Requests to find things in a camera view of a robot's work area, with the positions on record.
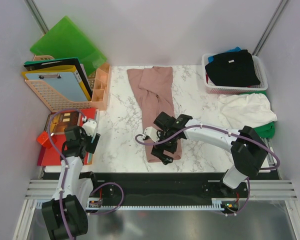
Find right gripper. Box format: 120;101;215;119
150;129;178;165

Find pink t shirt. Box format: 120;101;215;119
127;66;175;163

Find white t shirt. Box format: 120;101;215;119
218;93;278;129

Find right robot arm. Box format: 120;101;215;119
143;112;268;197

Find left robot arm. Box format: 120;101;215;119
41;119;100;240

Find teal folder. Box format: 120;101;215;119
86;108;100;165

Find brown book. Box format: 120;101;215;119
44;111;81;135

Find red folder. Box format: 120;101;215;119
37;108;88;167

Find red cube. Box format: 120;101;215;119
36;131;57;149

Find orange desk organizer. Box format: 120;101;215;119
88;62;112;111

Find pink file rack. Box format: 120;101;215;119
24;55;93;112

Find blue clipboard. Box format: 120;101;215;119
25;71;88;102

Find yellow folder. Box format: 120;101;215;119
21;65;91;101

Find black folder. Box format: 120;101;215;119
23;57;89;86

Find green t shirt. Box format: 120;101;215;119
241;90;275;139

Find green plastic folder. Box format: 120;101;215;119
30;16;107;75

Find black t shirt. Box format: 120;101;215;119
205;49;261;88

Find white laundry basket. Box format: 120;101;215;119
201;53;268;95

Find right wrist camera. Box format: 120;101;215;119
143;126;160;143

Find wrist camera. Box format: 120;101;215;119
82;118;97;137
143;126;160;143

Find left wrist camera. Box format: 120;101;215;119
82;118;97;137

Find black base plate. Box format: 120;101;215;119
42;170;281;207

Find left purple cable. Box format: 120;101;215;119
45;108;125;240

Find aluminium frame rail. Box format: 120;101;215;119
25;172;297;201

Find white cable duct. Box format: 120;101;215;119
36;197;238;210

